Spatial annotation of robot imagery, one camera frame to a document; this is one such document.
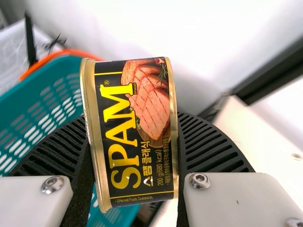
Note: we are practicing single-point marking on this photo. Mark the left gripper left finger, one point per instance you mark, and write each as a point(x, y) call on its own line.
point(54, 153)

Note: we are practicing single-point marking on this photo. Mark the teal shopping basket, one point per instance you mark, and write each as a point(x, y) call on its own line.
point(35, 106)

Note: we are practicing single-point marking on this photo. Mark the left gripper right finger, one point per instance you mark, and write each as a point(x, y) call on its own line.
point(213, 146)

